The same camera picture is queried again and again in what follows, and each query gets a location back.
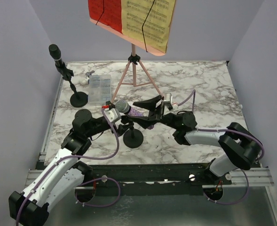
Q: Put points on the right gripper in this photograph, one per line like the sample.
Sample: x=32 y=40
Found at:
x=159 y=113

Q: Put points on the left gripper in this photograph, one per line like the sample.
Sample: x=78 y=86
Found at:
x=122 y=127

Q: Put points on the black microphone stand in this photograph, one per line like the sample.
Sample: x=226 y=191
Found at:
x=77 y=99
x=133 y=138

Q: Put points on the purple glitter microphone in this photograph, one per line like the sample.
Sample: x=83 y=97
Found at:
x=124 y=107

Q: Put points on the pink music stand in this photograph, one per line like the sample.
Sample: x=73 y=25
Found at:
x=133 y=60

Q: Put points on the yellow sheet music page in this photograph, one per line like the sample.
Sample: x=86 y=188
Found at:
x=148 y=22

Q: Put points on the black microphone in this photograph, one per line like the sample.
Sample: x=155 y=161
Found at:
x=56 y=55

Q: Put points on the red sheet music page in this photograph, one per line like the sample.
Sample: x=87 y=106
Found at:
x=107 y=12

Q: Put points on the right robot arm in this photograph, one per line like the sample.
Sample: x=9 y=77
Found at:
x=241 y=148

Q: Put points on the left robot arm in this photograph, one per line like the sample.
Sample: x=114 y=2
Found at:
x=32 y=206

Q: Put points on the clear plastic parts box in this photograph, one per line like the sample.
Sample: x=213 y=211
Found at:
x=99 y=89

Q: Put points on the white and grey small fitting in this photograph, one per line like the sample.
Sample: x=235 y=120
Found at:
x=85 y=81

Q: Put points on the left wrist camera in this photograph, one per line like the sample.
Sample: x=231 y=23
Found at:
x=112 y=115

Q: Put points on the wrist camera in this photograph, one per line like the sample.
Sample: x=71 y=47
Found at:
x=112 y=115
x=170 y=101

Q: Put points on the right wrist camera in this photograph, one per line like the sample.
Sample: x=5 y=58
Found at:
x=170 y=101

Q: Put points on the aluminium frame rail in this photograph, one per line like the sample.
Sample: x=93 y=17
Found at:
x=138 y=180

